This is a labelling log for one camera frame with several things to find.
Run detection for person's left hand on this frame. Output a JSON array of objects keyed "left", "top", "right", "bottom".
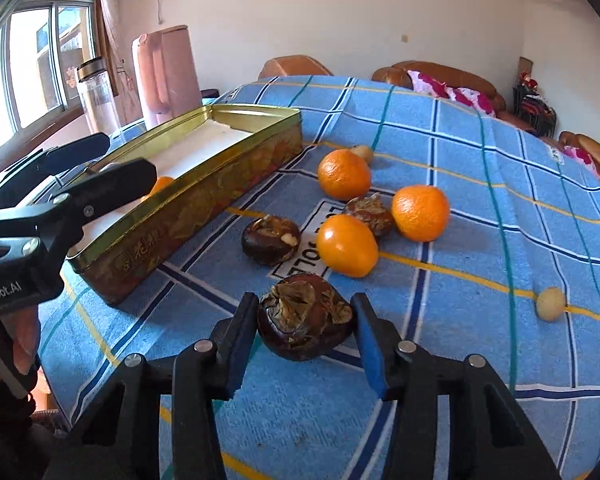
[{"left": 0, "top": 306, "right": 42, "bottom": 382}]

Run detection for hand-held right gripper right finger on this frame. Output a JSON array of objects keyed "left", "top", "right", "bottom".
[{"left": 350, "top": 292, "right": 561, "bottom": 480}]

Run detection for brown leather sofa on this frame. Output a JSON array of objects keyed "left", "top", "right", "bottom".
[{"left": 371, "top": 60, "right": 541, "bottom": 133}]

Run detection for window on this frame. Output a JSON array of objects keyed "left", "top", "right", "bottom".
[{"left": 0, "top": 0, "right": 101, "bottom": 161}]

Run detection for brown leather armchair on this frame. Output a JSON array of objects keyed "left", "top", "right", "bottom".
[
  {"left": 540, "top": 130, "right": 600, "bottom": 196},
  {"left": 258, "top": 55, "right": 333, "bottom": 80}
]

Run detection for white paper sheet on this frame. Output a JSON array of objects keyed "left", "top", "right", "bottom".
[{"left": 80, "top": 120, "right": 253, "bottom": 246}]

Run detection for stacked dark chairs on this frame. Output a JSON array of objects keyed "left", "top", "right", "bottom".
[{"left": 512, "top": 72, "right": 558, "bottom": 136}]

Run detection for pink floral pillow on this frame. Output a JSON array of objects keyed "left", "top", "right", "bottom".
[
  {"left": 562, "top": 145, "right": 598, "bottom": 167},
  {"left": 407, "top": 70, "right": 453, "bottom": 100},
  {"left": 447, "top": 86, "right": 496, "bottom": 116}
]

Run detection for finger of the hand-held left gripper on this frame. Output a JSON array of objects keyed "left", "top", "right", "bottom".
[
  {"left": 0, "top": 132, "right": 112, "bottom": 212},
  {"left": 0, "top": 157, "right": 159, "bottom": 262}
]

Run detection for pink electric kettle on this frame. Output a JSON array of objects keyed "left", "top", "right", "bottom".
[{"left": 131, "top": 25, "right": 203, "bottom": 131}]

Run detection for gold patterned tin box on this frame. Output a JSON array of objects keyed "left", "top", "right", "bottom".
[{"left": 66, "top": 103, "right": 304, "bottom": 307}]

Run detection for pink curtain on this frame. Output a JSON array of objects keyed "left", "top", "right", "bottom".
[{"left": 96, "top": 0, "right": 141, "bottom": 126}]

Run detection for brown water chestnut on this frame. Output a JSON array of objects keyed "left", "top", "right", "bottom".
[
  {"left": 256, "top": 273, "right": 355, "bottom": 362},
  {"left": 343, "top": 192, "right": 396, "bottom": 237},
  {"left": 241, "top": 214, "right": 301, "bottom": 268}
]

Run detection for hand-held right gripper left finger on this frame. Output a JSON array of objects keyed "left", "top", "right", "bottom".
[{"left": 42, "top": 291, "right": 261, "bottom": 480}]

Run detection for clear glass bottle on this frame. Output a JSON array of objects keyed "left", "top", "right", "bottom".
[{"left": 76, "top": 57, "right": 122, "bottom": 136}]

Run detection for orange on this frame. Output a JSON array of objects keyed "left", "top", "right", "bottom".
[
  {"left": 317, "top": 149, "right": 372, "bottom": 201},
  {"left": 141, "top": 176, "right": 176, "bottom": 202},
  {"left": 316, "top": 214, "right": 379, "bottom": 279},
  {"left": 391, "top": 185, "right": 451, "bottom": 243}
]

